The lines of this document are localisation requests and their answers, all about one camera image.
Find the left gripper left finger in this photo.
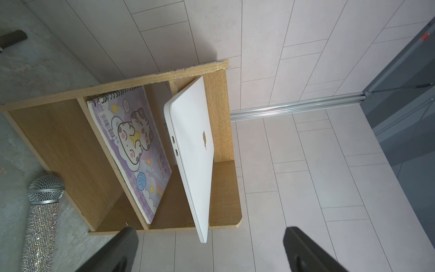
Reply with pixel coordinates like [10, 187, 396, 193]
[77, 227, 139, 272]

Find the black perforated music stand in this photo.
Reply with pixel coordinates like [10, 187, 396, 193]
[0, 30, 28, 52]

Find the silver laptop computer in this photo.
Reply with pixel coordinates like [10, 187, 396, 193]
[164, 76, 214, 244]

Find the rhinestone glitter microphone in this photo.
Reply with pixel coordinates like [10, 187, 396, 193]
[20, 175, 65, 272]

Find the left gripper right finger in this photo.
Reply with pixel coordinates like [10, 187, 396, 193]
[283, 227, 347, 272]

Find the purple cartoon spiral notebook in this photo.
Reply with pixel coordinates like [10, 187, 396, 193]
[87, 87, 172, 224]

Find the wooden shelf unit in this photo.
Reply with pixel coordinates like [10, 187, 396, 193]
[1, 60, 242, 242]

